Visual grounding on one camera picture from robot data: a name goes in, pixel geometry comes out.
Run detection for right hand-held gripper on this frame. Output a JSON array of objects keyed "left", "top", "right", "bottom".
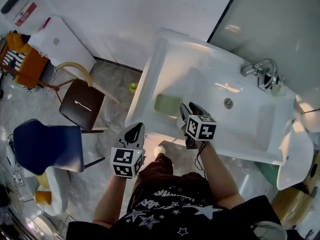
[{"left": 178, "top": 102, "right": 218, "bottom": 150}]

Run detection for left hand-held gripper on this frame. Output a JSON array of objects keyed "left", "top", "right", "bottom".
[{"left": 109, "top": 122, "right": 146, "bottom": 180}]

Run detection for green sponge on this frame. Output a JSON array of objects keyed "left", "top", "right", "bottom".
[{"left": 154, "top": 93, "right": 183, "bottom": 117}]

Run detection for person's right forearm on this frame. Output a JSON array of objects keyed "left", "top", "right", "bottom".
[{"left": 198, "top": 140, "right": 246, "bottom": 207}]

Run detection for person's left forearm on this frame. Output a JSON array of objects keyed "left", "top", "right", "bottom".
[{"left": 92, "top": 175, "right": 137, "bottom": 229}]

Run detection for black soap dispenser bottle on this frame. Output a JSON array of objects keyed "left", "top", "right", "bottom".
[{"left": 259, "top": 73, "right": 275, "bottom": 90}]

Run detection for person's white shoe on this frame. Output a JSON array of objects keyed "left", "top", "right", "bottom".
[{"left": 153, "top": 145, "right": 167, "bottom": 158}]

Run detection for person's brown shorts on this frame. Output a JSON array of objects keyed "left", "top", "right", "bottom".
[{"left": 127, "top": 153, "right": 211, "bottom": 217}]

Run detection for white sink basin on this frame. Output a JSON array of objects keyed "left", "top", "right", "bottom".
[{"left": 124, "top": 27, "right": 305, "bottom": 166}]

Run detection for brown seat chair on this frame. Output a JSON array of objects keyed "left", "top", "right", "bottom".
[{"left": 55, "top": 61, "right": 121, "bottom": 132}]

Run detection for chrome faucet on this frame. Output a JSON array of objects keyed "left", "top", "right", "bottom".
[{"left": 240, "top": 58, "right": 280, "bottom": 92}]

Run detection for blue chair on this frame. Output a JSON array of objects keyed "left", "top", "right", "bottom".
[{"left": 12, "top": 118, "right": 106, "bottom": 176}]

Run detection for clear toothbrush cup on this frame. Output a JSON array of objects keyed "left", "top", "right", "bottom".
[{"left": 271, "top": 77, "right": 287, "bottom": 97}]

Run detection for green bin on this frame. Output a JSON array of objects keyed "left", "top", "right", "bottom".
[{"left": 254, "top": 160, "right": 280, "bottom": 187}]

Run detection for person's black star T-shirt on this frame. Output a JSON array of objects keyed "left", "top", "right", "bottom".
[{"left": 66, "top": 186, "right": 288, "bottom": 240}]

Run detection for pale yellow cushion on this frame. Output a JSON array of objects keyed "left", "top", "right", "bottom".
[{"left": 34, "top": 172, "right": 51, "bottom": 190}]

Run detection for white cabinet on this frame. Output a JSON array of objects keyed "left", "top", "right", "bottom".
[{"left": 26, "top": 15, "right": 97, "bottom": 76}]

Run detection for orange yellow cushion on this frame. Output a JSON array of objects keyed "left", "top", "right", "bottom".
[{"left": 34, "top": 190, "right": 53, "bottom": 206}]

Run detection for white toilet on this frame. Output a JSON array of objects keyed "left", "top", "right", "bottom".
[{"left": 276, "top": 93, "right": 320, "bottom": 191}]

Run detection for wooden coat rack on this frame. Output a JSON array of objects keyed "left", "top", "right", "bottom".
[{"left": 0, "top": 63, "right": 63, "bottom": 102}]

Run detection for frosted glass panel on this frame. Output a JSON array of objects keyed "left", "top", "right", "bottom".
[{"left": 206, "top": 0, "right": 320, "bottom": 102}]

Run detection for orange sofa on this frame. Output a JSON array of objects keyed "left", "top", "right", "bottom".
[{"left": 0, "top": 32, "right": 50, "bottom": 90}]

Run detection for white power strip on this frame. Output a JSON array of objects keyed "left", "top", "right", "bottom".
[{"left": 12, "top": 170, "right": 25, "bottom": 185}]

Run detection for white floor device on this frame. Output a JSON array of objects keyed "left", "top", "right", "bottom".
[{"left": 4, "top": 133, "right": 18, "bottom": 167}]

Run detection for cardboard box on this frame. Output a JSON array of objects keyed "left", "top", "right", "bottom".
[{"left": 271, "top": 186, "right": 316, "bottom": 229}]

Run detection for black white striped pillow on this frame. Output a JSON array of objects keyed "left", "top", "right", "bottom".
[{"left": 2, "top": 49, "right": 27, "bottom": 71}]

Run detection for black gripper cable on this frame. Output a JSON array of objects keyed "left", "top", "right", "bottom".
[{"left": 194, "top": 141, "right": 208, "bottom": 180}]

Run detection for gold wire basket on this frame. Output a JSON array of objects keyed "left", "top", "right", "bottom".
[{"left": 4, "top": 183, "right": 26, "bottom": 215}]

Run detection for red white wall sign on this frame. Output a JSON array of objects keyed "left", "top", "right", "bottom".
[{"left": 11, "top": 0, "right": 38, "bottom": 27}]

